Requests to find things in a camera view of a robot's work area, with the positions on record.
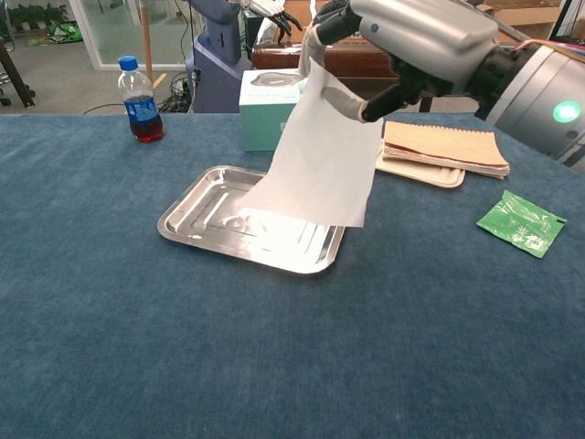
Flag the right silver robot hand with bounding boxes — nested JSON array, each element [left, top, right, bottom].
[[299, 0, 499, 124]]

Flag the white paper sheet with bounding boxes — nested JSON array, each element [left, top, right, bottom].
[[240, 57, 385, 229]]

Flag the silver metal tray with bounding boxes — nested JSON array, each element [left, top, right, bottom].
[[156, 165, 347, 275]]

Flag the dark red mahjong table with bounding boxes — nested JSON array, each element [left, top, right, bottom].
[[250, 0, 435, 113]]

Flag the cardboard box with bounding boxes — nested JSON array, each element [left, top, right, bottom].
[[484, 0, 568, 45]]

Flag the brown spiral notebook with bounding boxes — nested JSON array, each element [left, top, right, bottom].
[[381, 120, 511, 180]]

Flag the beige container lid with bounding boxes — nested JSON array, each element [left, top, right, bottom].
[[374, 141, 466, 189]]

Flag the black tripod stand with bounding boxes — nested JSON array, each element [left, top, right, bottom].
[[548, 0, 572, 41]]

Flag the background robot black-fingered hand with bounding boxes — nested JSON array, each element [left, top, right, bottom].
[[239, 0, 303, 46]]

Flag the teal white product box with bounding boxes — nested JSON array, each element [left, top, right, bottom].
[[238, 69, 312, 153]]

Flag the green sachet packet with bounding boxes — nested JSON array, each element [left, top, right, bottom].
[[475, 189, 569, 260]]

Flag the blue background robot body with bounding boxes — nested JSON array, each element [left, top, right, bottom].
[[185, 0, 255, 114]]

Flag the wooden pole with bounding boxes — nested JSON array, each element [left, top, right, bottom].
[[139, 0, 154, 84]]

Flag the cola bottle blue cap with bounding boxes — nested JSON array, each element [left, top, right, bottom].
[[117, 55, 165, 145]]

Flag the white framed glass partition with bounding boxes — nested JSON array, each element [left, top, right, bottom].
[[68, 0, 193, 71]]

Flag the blue felt table cover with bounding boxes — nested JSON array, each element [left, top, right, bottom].
[[0, 112, 585, 439]]

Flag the green bag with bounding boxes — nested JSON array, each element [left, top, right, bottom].
[[45, 21, 84, 45]]

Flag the green potted plants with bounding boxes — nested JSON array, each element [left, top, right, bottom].
[[7, 3, 69, 33]]

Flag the black stand leg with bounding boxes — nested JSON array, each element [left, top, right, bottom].
[[0, 36, 37, 109]]

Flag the black cable bundle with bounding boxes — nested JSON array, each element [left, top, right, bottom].
[[157, 70, 196, 114]]

